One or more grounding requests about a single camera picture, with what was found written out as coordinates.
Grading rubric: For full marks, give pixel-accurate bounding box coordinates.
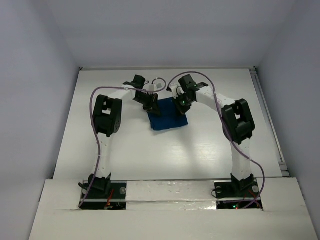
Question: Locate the aluminium rail at right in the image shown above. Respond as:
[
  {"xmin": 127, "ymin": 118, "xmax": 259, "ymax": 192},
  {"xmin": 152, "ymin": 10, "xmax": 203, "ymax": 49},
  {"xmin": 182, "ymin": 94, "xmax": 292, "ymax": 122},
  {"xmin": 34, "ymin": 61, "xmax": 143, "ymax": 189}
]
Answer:
[{"xmin": 249, "ymin": 67, "xmax": 291, "ymax": 178}]

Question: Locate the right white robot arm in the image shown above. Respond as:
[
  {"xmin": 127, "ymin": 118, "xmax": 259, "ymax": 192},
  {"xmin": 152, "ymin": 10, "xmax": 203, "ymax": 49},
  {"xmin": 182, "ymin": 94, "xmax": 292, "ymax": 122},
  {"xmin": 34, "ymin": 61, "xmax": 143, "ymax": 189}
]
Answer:
[{"xmin": 167, "ymin": 74, "xmax": 256, "ymax": 196}]

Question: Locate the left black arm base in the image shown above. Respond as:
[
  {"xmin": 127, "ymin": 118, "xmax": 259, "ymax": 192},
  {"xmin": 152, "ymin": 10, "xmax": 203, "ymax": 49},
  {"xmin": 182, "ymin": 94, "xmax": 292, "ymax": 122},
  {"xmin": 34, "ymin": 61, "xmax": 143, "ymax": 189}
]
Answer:
[{"xmin": 78, "ymin": 177, "xmax": 127, "ymax": 211}]

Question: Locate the blue printed t-shirt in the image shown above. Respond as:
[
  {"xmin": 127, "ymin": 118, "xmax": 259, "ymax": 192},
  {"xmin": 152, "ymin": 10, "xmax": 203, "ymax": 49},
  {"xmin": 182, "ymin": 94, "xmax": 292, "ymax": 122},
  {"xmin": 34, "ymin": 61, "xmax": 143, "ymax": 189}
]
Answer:
[{"xmin": 147, "ymin": 97, "xmax": 189, "ymax": 131}]

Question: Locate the white foam strip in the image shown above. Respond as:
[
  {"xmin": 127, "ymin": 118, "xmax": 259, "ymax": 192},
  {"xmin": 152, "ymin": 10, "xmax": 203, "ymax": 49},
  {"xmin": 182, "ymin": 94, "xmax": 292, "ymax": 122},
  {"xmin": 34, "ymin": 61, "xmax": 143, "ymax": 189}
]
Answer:
[{"xmin": 125, "ymin": 180, "xmax": 217, "ymax": 211}]

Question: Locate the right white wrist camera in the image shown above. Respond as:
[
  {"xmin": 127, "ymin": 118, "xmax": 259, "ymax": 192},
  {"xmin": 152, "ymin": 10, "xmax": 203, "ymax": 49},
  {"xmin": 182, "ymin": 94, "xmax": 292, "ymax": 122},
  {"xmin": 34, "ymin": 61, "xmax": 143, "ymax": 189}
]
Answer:
[{"xmin": 167, "ymin": 84, "xmax": 185, "ymax": 99}]

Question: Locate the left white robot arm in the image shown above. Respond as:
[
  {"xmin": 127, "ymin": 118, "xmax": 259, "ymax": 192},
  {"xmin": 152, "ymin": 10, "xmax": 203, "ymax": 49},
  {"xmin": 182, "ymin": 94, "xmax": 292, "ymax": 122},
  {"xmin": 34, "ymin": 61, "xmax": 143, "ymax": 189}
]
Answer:
[{"xmin": 88, "ymin": 75, "xmax": 167, "ymax": 198}]

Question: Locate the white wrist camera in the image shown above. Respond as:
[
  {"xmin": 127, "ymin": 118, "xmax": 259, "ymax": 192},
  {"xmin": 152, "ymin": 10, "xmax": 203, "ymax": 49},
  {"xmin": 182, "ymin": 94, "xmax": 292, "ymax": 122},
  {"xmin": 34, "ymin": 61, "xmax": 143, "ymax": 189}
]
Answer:
[
  {"xmin": 167, "ymin": 84, "xmax": 185, "ymax": 99},
  {"xmin": 148, "ymin": 78, "xmax": 163, "ymax": 92}
]

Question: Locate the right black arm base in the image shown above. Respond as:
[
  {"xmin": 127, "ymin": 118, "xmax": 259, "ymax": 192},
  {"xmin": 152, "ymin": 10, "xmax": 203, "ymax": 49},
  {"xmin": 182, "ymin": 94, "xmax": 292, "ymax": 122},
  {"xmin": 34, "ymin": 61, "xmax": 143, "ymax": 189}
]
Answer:
[{"xmin": 211, "ymin": 181, "xmax": 263, "ymax": 210}]

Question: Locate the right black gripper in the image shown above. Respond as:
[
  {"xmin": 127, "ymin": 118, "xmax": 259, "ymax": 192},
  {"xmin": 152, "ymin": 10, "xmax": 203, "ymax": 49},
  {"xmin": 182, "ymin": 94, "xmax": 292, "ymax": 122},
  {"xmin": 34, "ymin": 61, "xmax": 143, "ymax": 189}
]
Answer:
[{"xmin": 171, "ymin": 92, "xmax": 195, "ymax": 117}]

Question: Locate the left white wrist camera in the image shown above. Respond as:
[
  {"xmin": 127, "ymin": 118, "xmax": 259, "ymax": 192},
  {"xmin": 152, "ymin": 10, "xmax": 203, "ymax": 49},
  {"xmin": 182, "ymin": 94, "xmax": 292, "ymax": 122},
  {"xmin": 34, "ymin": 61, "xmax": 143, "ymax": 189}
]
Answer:
[{"xmin": 148, "ymin": 78, "xmax": 163, "ymax": 92}]

